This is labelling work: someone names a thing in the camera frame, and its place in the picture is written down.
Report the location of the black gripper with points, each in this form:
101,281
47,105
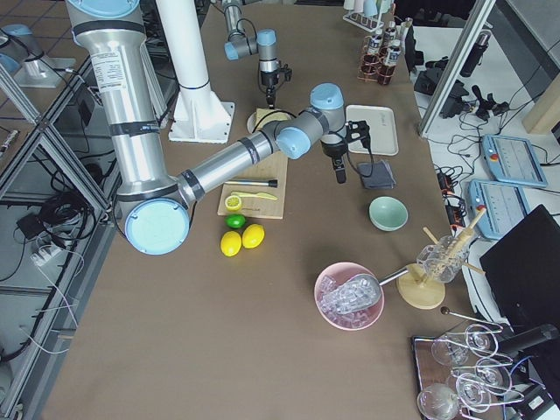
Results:
267,78
333,150

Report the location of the white round plate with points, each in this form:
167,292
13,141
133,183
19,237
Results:
251,122

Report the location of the plain bread slice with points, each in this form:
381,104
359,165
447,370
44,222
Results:
266,115

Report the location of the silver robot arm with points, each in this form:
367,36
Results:
155,205
243,40

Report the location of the cream rabbit tray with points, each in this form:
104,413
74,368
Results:
382,124

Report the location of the wine glass rack tray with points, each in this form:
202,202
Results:
462,374

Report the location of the grey folded cloth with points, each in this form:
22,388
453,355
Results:
376,175

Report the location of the steel muddler black tip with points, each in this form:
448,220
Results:
271,183

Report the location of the green ceramic bowl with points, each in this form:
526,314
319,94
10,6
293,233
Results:
387,213

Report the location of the wooden cutting board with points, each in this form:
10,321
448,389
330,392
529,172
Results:
262,188

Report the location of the yellow plastic knife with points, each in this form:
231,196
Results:
256,195

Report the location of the pink bowl with ice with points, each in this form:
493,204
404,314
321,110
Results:
334,276

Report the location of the half lemon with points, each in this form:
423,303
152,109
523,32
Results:
233,203

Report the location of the yellow lemon far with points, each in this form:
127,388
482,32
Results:
252,236

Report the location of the yellow lemon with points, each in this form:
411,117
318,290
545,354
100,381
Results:
252,236
230,243

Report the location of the green lime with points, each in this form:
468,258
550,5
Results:
235,221

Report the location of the dark bottle white cap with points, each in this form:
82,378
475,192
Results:
374,45

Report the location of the white cup rack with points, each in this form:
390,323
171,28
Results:
366,14

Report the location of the steel ice scoop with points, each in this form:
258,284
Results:
358,293

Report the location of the yellow lemon near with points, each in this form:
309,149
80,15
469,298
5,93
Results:
230,243

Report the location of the clear glass mug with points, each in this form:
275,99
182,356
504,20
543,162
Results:
442,261

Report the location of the wooden cup stand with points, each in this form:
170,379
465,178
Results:
422,291

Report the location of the blue teach pendant near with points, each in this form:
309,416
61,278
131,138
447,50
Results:
506,206

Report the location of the blue teach pendant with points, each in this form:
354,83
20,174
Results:
513,160
506,206

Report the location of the blue teach pendant far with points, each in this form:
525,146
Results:
513,160

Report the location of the black laptop monitor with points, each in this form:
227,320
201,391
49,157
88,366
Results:
522,269

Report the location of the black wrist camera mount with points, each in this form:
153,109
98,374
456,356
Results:
358,131
286,72

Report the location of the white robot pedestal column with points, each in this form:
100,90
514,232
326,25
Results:
199,115

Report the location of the copper wire bottle rack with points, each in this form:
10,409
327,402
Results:
369,71

